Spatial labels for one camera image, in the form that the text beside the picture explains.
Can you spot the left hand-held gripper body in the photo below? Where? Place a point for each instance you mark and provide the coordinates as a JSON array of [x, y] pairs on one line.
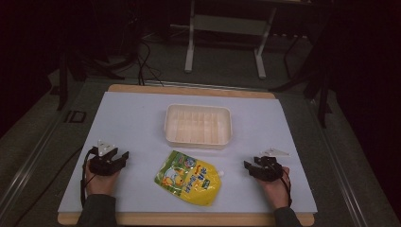
[[101, 162]]

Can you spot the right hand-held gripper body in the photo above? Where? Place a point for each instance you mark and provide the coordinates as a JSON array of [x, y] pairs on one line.
[[269, 167]]

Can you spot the person's left hand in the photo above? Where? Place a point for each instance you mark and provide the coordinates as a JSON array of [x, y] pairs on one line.
[[101, 184]]

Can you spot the person's right hand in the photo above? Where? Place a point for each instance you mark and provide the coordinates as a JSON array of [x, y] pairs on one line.
[[277, 189]]

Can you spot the white table mat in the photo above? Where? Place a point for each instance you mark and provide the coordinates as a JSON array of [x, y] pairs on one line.
[[142, 126]]

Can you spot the yellow spouted pouch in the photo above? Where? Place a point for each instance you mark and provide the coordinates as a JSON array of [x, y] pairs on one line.
[[188, 178]]

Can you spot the white plastic basket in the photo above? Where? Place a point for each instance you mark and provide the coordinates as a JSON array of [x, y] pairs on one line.
[[198, 126]]

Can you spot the black tripod stand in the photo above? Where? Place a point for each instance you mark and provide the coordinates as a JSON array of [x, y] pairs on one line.
[[88, 60]]

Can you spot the black stand legs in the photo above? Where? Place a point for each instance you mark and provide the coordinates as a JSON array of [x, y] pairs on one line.
[[312, 78]]

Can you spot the white metal stand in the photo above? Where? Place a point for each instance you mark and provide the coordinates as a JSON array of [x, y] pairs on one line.
[[227, 34]]

